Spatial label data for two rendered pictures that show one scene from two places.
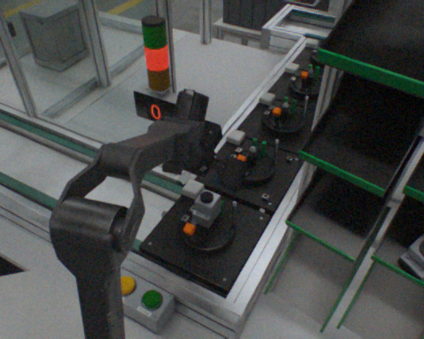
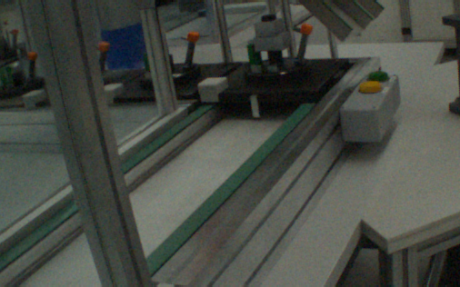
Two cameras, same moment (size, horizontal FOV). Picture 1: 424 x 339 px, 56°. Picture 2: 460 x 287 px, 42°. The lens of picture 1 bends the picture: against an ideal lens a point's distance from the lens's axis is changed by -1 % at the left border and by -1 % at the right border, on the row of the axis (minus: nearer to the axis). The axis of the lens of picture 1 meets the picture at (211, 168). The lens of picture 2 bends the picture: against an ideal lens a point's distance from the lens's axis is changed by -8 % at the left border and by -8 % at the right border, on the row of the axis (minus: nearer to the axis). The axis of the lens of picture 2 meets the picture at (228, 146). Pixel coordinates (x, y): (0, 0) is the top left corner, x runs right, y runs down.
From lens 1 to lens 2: 1.53 m
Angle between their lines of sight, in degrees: 77
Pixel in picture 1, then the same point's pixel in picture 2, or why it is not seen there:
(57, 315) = (414, 174)
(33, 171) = not seen: hidden behind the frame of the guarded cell
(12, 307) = (427, 206)
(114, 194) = (202, 161)
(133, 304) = (388, 84)
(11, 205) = (265, 190)
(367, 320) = not seen: hidden behind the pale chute
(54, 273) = (355, 198)
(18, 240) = (305, 252)
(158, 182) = (187, 122)
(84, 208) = not seen: outside the picture
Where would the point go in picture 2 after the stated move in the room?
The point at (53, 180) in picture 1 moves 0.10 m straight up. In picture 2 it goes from (164, 218) to (148, 151)
